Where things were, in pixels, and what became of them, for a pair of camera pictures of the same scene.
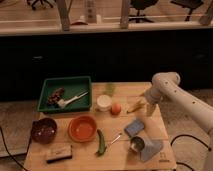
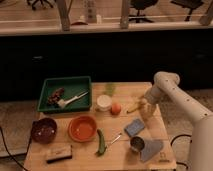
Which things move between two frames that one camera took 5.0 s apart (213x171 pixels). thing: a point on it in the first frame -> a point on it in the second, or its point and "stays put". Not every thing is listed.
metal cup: [137, 143] stays put
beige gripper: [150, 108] -> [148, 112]
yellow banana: [139, 104] stays put
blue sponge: [134, 127] stays put
